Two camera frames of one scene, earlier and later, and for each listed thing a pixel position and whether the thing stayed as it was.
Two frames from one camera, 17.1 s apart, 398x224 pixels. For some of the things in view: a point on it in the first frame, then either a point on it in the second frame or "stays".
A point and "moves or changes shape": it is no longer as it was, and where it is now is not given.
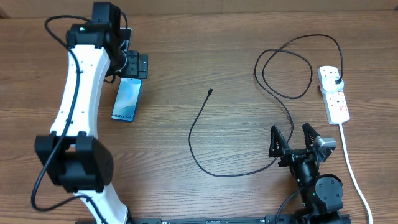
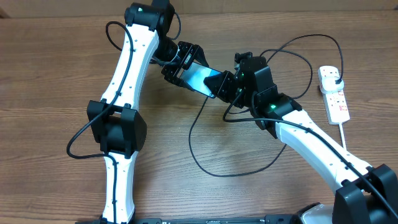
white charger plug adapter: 329,85 stays
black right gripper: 291,155 to 224,81
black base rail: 282,219 stays
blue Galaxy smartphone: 126,99 moves or changes shape
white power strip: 335,102 stays
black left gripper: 132,70 to 191,51
